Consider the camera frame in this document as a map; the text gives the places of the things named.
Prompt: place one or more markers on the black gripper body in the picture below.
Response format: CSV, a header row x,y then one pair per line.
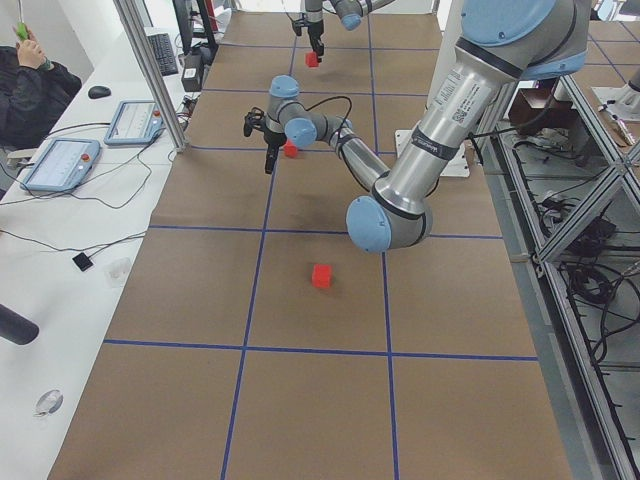
x,y
273,138
314,29

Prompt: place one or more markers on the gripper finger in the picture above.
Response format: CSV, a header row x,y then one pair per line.
x,y
270,161
318,49

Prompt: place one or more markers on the red block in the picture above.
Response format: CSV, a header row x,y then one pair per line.
x,y
322,276
290,149
312,60

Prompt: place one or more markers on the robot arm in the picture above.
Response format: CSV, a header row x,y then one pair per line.
x,y
501,42
350,13

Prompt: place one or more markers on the black keyboard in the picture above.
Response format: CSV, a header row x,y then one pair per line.
x,y
162,50

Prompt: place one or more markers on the teach pendant far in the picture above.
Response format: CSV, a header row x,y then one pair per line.
x,y
135,123

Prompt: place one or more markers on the teach pendant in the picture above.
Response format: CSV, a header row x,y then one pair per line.
x,y
62,166
135,123

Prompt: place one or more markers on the black computer mouse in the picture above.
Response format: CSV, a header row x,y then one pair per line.
x,y
98,92

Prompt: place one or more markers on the brown paper table cover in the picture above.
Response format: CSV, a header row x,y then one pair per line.
x,y
223,361

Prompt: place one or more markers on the teach pendant near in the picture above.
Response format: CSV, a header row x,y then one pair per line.
x,y
62,166

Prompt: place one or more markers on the seated person in black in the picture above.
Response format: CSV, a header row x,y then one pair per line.
x,y
35,92

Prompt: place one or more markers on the aluminium frame post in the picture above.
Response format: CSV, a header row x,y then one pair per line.
x,y
135,31

